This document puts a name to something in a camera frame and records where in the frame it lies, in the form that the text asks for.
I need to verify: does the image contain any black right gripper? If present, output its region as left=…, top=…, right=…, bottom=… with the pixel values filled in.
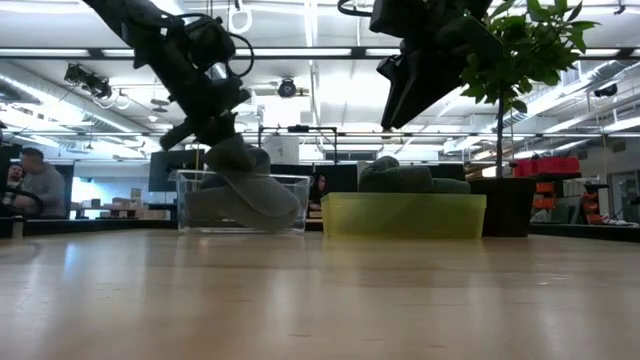
left=368, top=0, right=505, bottom=132

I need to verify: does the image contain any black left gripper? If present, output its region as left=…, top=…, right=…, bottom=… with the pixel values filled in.
left=159, top=52, right=253, bottom=153

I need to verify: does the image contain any grey baseball cap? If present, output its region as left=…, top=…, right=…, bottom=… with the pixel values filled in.
left=183, top=172, right=239, bottom=227
left=203, top=133, right=302, bottom=232

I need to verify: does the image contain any dark green baseball cap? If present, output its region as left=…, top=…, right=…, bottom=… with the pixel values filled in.
left=357, top=155, right=435, bottom=195

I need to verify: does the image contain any black monitor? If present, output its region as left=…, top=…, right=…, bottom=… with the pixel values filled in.
left=147, top=148, right=207, bottom=194

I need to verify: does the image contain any round black ceiling fixture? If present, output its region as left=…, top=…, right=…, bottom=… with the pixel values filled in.
left=277, top=77, right=299, bottom=100

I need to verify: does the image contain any green leafy potted plant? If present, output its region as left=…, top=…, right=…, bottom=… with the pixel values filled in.
left=458, top=0, right=602, bottom=180

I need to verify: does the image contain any yellow plastic bin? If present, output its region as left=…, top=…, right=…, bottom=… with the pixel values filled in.
left=320, top=192, right=488, bottom=241

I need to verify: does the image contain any clear plastic bin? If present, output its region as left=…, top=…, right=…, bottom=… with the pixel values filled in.
left=174, top=169, right=312, bottom=236

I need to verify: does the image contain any black plant pot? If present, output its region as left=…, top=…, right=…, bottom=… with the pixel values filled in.
left=468, top=176, right=538, bottom=239

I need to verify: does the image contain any person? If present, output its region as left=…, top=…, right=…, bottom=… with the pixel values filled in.
left=0, top=161, right=26, bottom=207
left=20, top=146, right=68, bottom=220

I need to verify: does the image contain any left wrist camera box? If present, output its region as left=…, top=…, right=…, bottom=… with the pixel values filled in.
left=183, top=14, right=237, bottom=72

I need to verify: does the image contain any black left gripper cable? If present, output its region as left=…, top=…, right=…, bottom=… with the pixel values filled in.
left=219, top=31, right=256, bottom=80

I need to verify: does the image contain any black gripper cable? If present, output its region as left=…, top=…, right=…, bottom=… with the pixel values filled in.
left=336, top=0, right=375, bottom=17
left=219, top=31, right=256, bottom=80

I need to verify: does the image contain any black metal rack frame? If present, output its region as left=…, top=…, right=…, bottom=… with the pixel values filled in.
left=257, top=123, right=340, bottom=166

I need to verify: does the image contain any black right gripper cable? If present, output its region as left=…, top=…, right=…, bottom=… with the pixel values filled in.
left=336, top=0, right=375, bottom=17

